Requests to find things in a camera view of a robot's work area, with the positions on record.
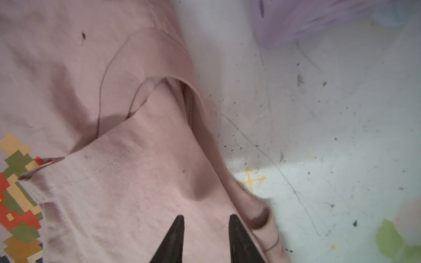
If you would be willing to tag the pink printed t-shirt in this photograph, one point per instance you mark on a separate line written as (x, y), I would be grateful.
(106, 139)

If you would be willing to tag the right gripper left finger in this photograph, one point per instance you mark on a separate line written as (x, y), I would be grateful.
(171, 247)

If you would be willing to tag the lavender plastic laundry basket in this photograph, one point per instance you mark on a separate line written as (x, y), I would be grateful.
(283, 22)

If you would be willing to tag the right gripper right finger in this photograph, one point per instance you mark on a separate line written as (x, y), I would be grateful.
(242, 248)

